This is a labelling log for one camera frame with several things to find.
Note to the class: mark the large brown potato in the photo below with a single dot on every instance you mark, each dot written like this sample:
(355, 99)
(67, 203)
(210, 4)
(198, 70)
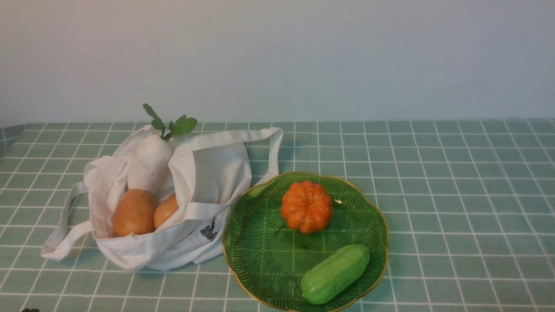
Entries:
(134, 213)

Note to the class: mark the white radish with green leaves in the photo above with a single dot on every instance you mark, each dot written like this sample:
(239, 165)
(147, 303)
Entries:
(148, 168)

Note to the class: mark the orange toy pumpkin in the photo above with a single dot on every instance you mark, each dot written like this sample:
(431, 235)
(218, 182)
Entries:
(306, 207)

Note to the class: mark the green toy cucumber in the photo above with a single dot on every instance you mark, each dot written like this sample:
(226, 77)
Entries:
(334, 274)

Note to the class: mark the white cloth tote bag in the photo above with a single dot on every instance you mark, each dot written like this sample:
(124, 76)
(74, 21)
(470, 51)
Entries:
(209, 172)

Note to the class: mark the green glass scalloped plate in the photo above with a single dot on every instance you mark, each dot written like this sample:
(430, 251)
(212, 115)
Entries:
(268, 259)

